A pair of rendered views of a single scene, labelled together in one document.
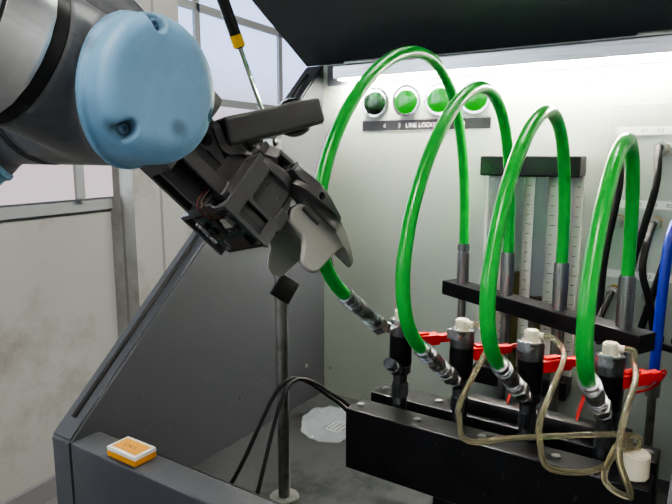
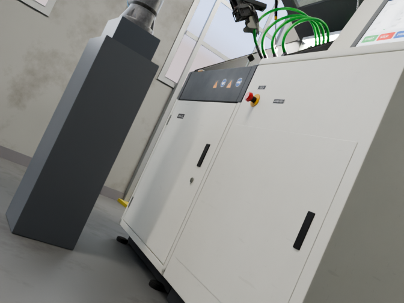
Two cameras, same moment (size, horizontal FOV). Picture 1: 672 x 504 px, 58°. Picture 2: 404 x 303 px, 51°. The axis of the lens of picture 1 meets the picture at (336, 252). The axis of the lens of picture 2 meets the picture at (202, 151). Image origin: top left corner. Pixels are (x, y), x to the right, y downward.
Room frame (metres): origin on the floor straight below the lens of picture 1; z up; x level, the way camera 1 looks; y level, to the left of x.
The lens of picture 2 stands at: (-1.10, -1.03, 0.46)
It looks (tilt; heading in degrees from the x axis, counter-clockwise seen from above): 3 degrees up; 31
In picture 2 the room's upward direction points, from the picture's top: 25 degrees clockwise
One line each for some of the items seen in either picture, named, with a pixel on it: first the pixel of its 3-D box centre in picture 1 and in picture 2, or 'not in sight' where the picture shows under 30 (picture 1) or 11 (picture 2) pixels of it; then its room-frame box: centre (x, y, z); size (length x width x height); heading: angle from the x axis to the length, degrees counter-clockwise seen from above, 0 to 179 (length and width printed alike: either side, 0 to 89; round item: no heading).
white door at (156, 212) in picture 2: not in sight; (172, 169); (0.51, 0.06, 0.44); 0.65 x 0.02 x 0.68; 57
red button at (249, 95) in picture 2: not in sight; (250, 98); (0.24, -0.30, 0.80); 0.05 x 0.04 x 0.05; 57
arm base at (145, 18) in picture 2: not in sight; (139, 18); (0.13, 0.26, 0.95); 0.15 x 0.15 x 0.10
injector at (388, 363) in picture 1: (395, 402); not in sight; (0.71, -0.08, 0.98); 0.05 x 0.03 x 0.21; 147
